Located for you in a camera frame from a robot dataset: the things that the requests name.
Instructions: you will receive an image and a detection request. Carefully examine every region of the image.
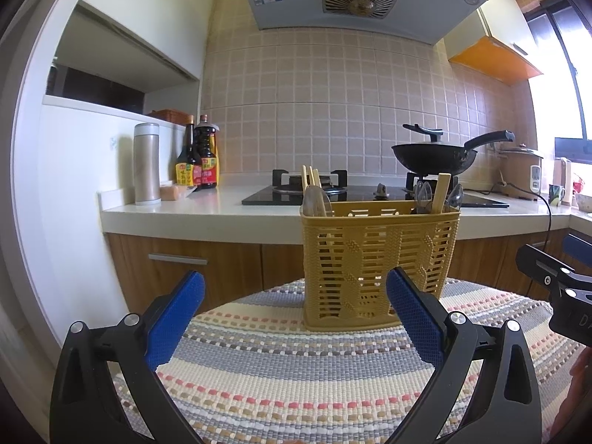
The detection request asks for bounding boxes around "white wall cabinet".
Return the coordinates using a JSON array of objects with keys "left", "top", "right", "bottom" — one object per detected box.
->
[{"left": 53, "top": 0, "right": 219, "bottom": 82}]

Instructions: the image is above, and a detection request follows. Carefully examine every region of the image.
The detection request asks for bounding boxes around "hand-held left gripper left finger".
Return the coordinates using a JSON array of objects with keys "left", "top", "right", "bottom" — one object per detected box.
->
[{"left": 50, "top": 270, "right": 206, "bottom": 444}]

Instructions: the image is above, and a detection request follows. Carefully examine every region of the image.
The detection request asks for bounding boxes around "black gas stove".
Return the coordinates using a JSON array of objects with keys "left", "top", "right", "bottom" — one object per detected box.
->
[{"left": 241, "top": 169, "right": 510, "bottom": 208}]

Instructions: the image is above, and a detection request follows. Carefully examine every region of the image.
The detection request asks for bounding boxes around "orange wall cabinet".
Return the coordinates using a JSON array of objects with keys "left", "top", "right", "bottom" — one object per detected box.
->
[{"left": 444, "top": 7, "right": 545, "bottom": 87}]

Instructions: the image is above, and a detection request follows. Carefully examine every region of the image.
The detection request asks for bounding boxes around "silver thermos flask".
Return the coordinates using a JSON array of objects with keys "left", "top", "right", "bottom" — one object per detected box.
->
[{"left": 134, "top": 122, "right": 162, "bottom": 206}]

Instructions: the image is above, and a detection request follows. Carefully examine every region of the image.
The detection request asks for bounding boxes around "beige rice cooker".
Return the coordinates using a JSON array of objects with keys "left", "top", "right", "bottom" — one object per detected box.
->
[{"left": 499, "top": 144, "right": 545, "bottom": 202}]

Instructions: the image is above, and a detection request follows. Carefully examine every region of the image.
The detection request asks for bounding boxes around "wooden spatula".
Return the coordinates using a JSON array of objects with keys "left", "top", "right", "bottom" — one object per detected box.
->
[{"left": 431, "top": 173, "right": 452, "bottom": 214}]

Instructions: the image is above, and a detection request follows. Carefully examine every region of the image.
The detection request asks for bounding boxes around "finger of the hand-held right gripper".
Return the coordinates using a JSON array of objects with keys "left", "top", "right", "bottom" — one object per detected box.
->
[
  {"left": 563, "top": 233, "right": 592, "bottom": 260},
  {"left": 515, "top": 243, "right": 592, "bottom": 297}
]

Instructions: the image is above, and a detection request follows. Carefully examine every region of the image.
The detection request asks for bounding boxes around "large dark sauce bottle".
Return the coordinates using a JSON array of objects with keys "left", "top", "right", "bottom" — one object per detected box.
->
[{"left": 194, "top": 114, "right": 221, "bottom": 190}]

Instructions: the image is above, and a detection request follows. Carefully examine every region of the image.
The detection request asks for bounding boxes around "striped woven mat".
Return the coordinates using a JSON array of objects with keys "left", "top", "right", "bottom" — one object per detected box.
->
[{"left": 110, "top": 276, "right": 589, "bottom": 444}]

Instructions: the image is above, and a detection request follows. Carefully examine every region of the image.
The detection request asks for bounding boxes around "white range hood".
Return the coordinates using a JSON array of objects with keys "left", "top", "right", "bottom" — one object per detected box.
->
[{"left": 233, "top": 0, "right": 489, "bottom": 47}]

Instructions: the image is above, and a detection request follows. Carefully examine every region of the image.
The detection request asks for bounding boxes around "white kettle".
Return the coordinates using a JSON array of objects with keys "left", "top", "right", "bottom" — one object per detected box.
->
[{"left": 554, "top": 157, "right": 575, "bottom": 207}]

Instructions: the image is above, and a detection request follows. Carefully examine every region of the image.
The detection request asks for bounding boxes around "brown wicker basket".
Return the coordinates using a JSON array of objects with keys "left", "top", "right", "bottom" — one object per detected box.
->
[{"left": 147, "top": 108, "right": 193, "bottom": 124}]

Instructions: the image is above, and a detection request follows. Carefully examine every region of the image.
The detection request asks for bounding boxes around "silver cabinet handle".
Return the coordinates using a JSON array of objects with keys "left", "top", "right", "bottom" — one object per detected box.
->
[{"left": 147, "top": 253, "right": 209, "bottom": 266}]

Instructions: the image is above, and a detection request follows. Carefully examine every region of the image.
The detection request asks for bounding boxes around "dark framed window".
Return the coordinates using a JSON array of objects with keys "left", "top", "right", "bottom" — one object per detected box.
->
[{"left": 526, "top": 0, "right": 592, "bottom": 167}]

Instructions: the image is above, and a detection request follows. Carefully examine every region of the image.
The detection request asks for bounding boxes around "wooden base cabinet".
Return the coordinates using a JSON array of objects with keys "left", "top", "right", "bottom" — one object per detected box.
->
[{"left": 104, "top": 228, "right": 575, "bottom": 317}]

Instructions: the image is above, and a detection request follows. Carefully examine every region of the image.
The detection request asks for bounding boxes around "black wok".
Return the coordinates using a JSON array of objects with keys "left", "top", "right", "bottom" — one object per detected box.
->
[{"left": 391, "top": 130, "right": 515, "bottom": 177}]

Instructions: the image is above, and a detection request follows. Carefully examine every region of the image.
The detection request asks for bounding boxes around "slim dark sauce bottle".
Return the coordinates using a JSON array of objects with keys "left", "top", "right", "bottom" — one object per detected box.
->
[{"left": 175, "top": 115, "right": 203, "bottom": 188}]

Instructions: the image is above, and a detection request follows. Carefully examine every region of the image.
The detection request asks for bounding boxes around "black power cable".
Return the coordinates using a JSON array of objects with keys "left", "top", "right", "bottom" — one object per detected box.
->
[{"left": 489, "top": 180, "right": 554, "bottom": 233}]

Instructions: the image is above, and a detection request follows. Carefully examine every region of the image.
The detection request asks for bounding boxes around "person's right hand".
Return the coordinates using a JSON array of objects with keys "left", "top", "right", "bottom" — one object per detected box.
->
[{"left": 556, "top": 355, "right": 592, "bottom": 427}]

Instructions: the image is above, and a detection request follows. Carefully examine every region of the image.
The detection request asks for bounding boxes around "yellow plastic utensil basket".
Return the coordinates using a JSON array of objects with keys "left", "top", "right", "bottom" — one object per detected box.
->
[{"left": 299, "top": 198, "right": 462, "bottom": 333}]

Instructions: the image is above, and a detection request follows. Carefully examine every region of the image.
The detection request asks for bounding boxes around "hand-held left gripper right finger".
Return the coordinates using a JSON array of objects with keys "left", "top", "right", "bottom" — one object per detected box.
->
[{"left": 386, "top": 266, "right": 542, "bottom": 444}]

